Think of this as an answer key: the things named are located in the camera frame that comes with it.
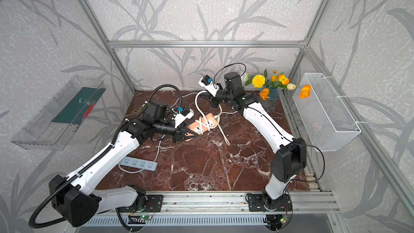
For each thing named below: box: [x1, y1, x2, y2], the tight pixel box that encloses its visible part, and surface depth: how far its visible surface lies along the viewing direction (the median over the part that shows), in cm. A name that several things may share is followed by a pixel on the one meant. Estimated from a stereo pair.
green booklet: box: [51, 86, 107, 125], surface depth 71 cm
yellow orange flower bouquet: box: [244, 69, 312, 101], surface depth 88 cm
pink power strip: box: [184, 113, 218, 142], surface depth 66 cm
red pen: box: [82, 103, 95, 119], surface depth 72 cm
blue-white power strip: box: [119, 156, 158, 172], surface depth 84 cm
